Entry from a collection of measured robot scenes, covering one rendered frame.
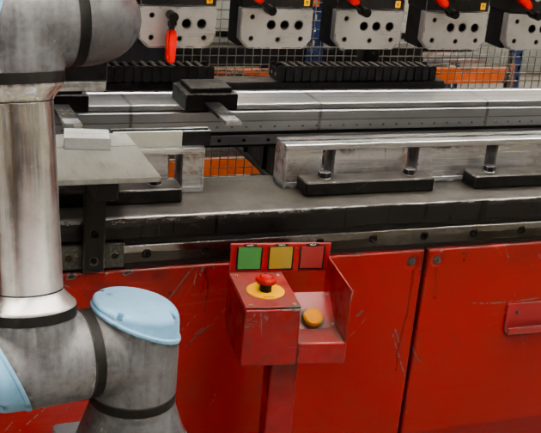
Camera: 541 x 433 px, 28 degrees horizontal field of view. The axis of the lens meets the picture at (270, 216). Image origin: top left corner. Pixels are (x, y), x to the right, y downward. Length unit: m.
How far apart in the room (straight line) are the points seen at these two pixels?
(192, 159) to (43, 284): 0.89
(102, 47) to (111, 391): 0.43
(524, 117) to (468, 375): 0.70
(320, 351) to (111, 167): 0.51
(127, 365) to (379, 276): 1.01
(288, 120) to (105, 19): 1.24
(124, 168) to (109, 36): 0.63
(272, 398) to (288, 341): 0.16
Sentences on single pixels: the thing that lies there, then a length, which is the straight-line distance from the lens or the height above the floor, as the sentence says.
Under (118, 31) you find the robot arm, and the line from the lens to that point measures 1.33.
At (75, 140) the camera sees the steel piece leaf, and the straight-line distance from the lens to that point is 2.01.
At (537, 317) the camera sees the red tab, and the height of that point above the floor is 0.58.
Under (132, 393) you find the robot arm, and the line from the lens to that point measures 1.41.
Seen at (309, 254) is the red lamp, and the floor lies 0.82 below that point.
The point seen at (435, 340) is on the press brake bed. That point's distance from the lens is 2.44.
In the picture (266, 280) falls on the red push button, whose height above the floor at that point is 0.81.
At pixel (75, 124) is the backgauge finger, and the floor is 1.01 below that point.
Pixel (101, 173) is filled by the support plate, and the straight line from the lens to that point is 1.89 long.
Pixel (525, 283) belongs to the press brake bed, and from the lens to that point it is 2.50.
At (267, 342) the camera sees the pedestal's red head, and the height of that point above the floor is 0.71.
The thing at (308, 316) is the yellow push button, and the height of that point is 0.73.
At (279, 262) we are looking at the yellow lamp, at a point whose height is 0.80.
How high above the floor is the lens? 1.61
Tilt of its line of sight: 21 degrees down
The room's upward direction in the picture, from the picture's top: 5 degrees clockwise
